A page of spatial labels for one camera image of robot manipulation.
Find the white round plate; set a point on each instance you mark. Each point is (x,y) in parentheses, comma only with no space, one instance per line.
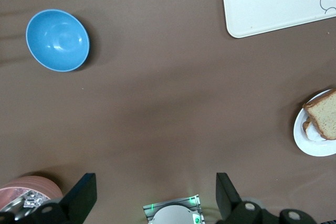
(304,145)

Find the white bear print tray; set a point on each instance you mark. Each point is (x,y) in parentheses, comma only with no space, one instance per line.
(270,1)

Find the thin bread slice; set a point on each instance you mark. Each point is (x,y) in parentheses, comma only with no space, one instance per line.
(325,119)

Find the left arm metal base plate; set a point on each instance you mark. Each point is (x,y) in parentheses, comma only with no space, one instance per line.
(153,204)

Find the pink bowl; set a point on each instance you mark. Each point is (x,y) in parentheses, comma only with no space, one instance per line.
(39,184)

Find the fried egg toy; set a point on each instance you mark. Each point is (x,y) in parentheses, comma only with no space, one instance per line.
(313,134)

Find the blue bowl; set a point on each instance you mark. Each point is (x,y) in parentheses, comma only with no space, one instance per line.
(57,40)

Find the metal scoop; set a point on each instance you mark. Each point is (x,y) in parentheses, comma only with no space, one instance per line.
(17,207)

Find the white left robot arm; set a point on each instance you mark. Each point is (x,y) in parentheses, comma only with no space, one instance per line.
(173,216)

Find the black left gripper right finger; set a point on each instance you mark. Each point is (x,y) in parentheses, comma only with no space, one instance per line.
(231,208)

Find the silver foil wrapped candies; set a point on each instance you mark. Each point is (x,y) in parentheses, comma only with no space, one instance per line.
(32,200)

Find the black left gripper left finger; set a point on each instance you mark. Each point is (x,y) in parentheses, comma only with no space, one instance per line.
(77,200)

